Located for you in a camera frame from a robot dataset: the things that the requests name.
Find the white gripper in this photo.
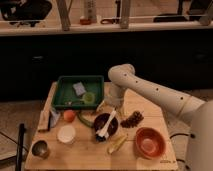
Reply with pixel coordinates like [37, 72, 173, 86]
[104, 83, 126, 113]

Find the white brush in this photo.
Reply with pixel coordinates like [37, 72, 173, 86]
[96, 110, 116, 138]

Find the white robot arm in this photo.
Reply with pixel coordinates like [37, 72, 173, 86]
[105, 64, 213, 171]

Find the dark purple bowl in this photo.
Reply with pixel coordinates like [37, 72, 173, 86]
[93, 113, 118, 142]

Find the red bowl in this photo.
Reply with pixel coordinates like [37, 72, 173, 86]
[135, 127, 166, 160]

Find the dark grape bunch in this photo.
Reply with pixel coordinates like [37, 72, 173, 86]
[120, 111, 144, 128]

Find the blue grey sponge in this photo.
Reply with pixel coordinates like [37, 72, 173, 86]
[73, 82, 86, 96]

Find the green plastic tray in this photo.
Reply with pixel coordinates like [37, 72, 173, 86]
[52, 75, 104, 109]

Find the orange ball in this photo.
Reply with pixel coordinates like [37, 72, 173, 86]
[63, 110, 76, 122]

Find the white round cup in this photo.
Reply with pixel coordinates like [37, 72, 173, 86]
[57, 125, 76, 144]

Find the silver blue packet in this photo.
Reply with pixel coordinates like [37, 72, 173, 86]
[50, 108, 61, 128]

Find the wooden block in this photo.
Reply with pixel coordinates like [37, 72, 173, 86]
[37, 110, 50, 132]

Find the red object on shelf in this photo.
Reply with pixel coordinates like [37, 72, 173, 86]
[79, 16, 92, 25]

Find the metal cup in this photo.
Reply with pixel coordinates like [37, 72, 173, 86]
[32, 140, 50, 159]

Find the black pole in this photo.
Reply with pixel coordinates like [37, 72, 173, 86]
[15, 123, 26, 171]

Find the black cable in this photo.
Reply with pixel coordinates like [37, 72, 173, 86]
[169, 132, 192, 169]

